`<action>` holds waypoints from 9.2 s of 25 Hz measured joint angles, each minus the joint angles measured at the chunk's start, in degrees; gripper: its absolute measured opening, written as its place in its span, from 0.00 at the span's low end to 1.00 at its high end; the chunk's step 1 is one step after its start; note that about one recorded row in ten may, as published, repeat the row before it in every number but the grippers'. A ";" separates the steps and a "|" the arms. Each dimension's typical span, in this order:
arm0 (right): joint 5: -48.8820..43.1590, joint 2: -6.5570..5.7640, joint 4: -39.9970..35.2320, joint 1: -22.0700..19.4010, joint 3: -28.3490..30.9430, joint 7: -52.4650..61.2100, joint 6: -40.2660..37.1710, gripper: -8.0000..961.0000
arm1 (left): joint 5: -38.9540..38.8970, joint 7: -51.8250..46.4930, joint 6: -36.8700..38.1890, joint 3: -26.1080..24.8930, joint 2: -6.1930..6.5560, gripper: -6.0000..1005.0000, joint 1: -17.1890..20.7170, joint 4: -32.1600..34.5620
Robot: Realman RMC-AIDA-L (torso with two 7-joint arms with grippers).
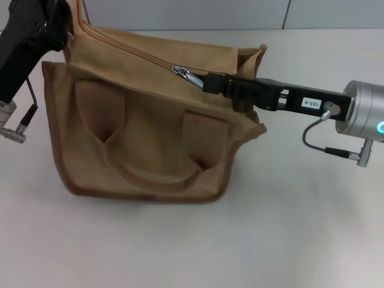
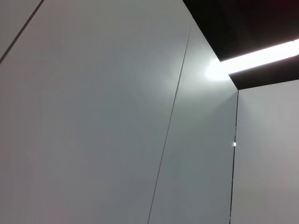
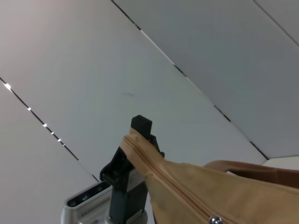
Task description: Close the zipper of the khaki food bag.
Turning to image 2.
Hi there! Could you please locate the ceiling light strip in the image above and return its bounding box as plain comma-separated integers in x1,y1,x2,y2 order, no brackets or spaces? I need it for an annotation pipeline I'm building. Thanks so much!
204,38,299,80

